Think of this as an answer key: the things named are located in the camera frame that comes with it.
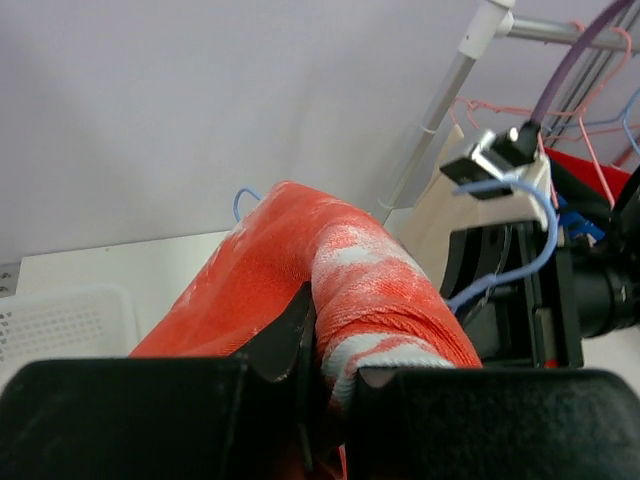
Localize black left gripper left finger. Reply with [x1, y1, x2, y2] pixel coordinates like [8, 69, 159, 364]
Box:
[1, 284, 315, 479]

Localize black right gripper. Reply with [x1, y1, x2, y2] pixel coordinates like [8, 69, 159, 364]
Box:
[440, 221, 584, 368]

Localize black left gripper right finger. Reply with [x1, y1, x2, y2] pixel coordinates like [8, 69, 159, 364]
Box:
[346, 368, 639, 479]

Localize orange white patterned trousers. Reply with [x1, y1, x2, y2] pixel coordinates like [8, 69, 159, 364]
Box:
[129, 180, 482, 480]

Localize blue patterned trousers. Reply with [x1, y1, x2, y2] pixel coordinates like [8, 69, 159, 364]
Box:
[556, 196, 611, 242]

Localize red trousers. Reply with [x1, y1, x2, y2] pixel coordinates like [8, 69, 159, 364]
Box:
[546, 149, 631, 208]

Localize pink hanger with red trousers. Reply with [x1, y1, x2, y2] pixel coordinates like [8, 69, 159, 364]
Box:
[549, 19, 634, 206]

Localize white plastic basket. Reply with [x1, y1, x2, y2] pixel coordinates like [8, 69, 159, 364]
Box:
[1, 284, 140, 385]

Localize white clothes rack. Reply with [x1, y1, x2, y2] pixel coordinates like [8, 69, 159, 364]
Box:
[372, 0, 632, 223]

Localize beige drawstring trousers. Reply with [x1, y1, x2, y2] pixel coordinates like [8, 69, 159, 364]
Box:
[398, 124, 478, 289]

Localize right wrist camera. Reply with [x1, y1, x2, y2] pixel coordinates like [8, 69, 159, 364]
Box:
[440, 127, 553, 231]

